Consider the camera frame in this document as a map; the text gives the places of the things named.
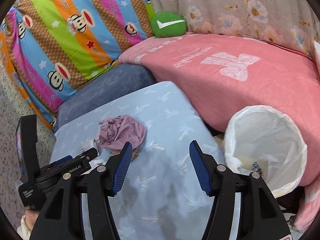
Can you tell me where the light blue patterned cloth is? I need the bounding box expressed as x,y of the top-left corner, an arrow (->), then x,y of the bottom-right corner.
49,81 -> 227,240

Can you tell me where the blue grey cushion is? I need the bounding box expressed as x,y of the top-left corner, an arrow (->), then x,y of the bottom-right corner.
54,63 -> 157,133

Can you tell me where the green round cushion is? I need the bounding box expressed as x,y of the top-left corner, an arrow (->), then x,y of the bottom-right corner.
150,12 -> 188,39

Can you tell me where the white grey cloth scrap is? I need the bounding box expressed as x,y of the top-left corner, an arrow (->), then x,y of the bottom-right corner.
81,138 -> 101,153

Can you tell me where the person's left forearm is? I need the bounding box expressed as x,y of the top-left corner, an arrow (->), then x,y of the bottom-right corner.
20,208 -> 38,240

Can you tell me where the brown floral cloth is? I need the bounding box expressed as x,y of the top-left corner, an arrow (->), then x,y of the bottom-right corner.
111,148 -> 140,161

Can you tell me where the grey floral blanket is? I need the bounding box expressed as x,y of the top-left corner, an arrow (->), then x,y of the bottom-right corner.
142,0 -> 320,61

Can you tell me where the cream trash bin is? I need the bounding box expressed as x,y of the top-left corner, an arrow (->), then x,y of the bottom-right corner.
235,152 -> 305,198

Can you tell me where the pink blanket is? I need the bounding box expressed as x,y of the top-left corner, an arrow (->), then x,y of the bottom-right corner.
117,32 -> 320,233

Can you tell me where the purple cloth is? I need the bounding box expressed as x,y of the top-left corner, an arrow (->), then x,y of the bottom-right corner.
99,114 -> 147,151

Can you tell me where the colourful monkey print pillow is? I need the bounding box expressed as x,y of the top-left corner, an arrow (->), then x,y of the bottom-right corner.
0,0 -> 157,131

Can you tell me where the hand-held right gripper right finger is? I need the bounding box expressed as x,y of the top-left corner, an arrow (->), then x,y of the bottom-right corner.
189,140 -> 292,240

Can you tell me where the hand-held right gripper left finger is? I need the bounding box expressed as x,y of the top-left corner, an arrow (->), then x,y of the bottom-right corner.
29,141 -> 133,240

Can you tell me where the white lined waste bin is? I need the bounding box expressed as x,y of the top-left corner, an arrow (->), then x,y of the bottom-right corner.
223,105 -> 308,198

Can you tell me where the black white patterned cloth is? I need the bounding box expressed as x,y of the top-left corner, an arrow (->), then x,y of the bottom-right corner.
251,161 -> 266,178

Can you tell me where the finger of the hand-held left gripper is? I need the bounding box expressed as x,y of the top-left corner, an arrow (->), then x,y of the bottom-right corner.
73,147 -> 98,165
42,155 -> 76,168

